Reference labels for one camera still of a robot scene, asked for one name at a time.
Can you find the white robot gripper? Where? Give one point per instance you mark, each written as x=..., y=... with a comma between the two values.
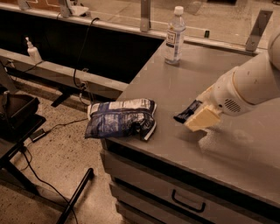
x=226, y=94

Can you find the dark blue rxbar wrapper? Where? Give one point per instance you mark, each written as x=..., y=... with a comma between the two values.
x=183, y=116

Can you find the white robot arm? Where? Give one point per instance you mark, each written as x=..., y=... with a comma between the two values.
x=239, y=90

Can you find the clear plastic water bottle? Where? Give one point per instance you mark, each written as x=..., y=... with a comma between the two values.
x=175, y=37

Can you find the white pump dispenser bottle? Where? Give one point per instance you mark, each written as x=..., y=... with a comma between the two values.
x=33, y=51

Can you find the blue white chip bag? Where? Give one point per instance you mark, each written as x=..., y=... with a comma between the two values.
x=121, y=119

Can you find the grey drawer cabinet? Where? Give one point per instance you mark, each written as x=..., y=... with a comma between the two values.
x=142, y=186

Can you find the black stand leg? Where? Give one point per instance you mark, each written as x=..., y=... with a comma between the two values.
x=70, y=205

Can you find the small black floor device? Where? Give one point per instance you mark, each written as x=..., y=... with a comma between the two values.
x=35, y=136

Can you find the black drawer handle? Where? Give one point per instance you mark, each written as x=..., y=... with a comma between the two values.
x=189, y=204

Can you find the metal bracket post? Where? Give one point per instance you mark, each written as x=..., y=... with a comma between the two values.
x=145, y=22

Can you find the right metal bracket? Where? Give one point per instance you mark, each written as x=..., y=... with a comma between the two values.
x=258, y=29

